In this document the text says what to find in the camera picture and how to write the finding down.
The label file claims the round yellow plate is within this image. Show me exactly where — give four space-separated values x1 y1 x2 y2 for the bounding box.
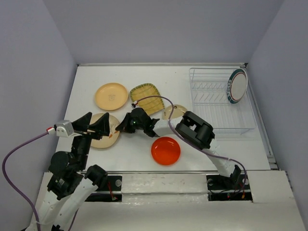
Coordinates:
94 83 128 111

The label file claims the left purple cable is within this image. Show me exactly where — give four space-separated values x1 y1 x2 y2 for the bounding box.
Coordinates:
1 131 80 231

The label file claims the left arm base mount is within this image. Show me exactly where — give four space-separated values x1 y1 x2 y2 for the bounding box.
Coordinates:
86 175 122 202

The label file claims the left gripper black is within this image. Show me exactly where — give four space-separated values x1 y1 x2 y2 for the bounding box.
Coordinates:
73 111 111 168

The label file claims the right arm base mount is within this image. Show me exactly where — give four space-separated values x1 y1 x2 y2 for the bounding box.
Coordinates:
206 174 253 202

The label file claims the green yellow woven-pattern plate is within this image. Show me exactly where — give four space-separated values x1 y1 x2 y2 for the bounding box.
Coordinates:
129 83 165 116

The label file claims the orange round plate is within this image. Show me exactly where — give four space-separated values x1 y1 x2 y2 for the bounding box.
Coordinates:
151 137 181 166

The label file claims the small beige patterned plate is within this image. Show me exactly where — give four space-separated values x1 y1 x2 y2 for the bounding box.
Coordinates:
162 104 187 120

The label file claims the purple cable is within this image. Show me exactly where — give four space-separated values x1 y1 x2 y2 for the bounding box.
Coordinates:
1 131 80 231
131 95 248 194

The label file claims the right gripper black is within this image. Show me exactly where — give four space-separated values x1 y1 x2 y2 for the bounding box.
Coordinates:
116 112 145 133

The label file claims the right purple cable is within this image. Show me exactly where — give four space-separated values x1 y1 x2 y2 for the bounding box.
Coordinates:
131 95 248 194

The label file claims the white plate green red rim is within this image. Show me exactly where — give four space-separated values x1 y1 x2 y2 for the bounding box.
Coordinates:
226 68 248 104

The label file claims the white wire dish rack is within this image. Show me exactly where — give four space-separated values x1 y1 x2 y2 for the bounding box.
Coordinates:
190 67 256 135

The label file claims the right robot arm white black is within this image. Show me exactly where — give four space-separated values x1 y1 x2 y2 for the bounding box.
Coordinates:
116 107 247 195

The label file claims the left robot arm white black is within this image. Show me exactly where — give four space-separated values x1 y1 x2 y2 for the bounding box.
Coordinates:
27 112 110 231

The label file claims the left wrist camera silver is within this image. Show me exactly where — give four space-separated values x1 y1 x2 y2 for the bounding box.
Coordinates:
54 120 74 138

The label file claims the beige painted plate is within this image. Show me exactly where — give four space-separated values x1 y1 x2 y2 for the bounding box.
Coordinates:
90 115 120 149

